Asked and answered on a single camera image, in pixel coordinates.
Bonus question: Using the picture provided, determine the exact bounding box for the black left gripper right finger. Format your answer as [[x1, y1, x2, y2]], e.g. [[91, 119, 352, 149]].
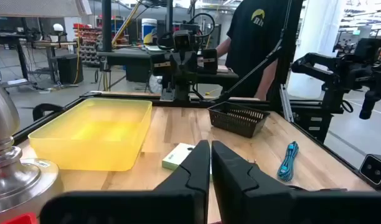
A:
[[211, 140, 381, 224]]

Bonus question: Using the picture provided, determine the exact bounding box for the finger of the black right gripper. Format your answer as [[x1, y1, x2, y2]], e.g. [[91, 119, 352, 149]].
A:
[[170, 51, 184, 86], [183, 51, 198, 86]]

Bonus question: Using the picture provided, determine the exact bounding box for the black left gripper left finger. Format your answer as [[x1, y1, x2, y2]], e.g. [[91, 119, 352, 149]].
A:
[[39, 139, 211, 224]]

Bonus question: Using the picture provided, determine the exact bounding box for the red parts bin shelf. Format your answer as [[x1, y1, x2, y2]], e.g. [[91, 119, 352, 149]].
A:
[[73, 23, 103, 68]]

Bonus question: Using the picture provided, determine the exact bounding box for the black trash bin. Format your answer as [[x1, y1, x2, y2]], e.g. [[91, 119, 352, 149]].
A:
[[56, 54, 84, 85]]

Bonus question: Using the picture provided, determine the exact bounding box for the yellow translucent plastic bin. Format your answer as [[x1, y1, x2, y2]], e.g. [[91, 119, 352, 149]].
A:
[[27, 98, 153, 172]]

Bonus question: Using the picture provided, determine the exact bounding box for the green white acer box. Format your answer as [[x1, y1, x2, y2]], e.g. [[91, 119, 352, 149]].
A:
[[161, 142, 197, 172]]

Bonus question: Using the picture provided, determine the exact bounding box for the person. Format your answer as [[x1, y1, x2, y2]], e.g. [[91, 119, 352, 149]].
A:
[[215, 0, 304, 101]]

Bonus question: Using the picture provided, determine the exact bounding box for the dark brown plastic basket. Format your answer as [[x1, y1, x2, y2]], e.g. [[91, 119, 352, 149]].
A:
[[207, 101, 271, 139]]

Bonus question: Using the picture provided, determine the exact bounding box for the red plastic mesh basket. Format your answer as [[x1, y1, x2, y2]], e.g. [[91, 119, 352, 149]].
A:
[[0, 212, 39, 224]]

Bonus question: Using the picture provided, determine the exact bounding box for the silver lamp with white shade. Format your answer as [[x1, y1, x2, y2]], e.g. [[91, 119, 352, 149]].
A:
[[0, 72, 64, 224]]

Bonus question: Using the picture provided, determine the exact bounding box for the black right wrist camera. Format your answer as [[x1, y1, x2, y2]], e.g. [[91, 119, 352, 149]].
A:
[[173, 30, 192, 52]]

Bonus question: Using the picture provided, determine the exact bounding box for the blue braided cable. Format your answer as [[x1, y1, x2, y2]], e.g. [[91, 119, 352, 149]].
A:
[[276, 141, 300, 182]]

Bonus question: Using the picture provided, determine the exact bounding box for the black diagonal frame strut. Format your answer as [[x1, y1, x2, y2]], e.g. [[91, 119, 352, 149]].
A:
[[220, 0, 293, 102]]

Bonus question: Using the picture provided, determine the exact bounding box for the silver aluminium extrusion post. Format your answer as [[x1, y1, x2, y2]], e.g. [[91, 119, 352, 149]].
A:
[[279, 83, 295, 123]]

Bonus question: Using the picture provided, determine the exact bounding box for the black table-level camera box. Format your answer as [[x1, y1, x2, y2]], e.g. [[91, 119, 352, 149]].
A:
[[358, 154, 381, 190]]

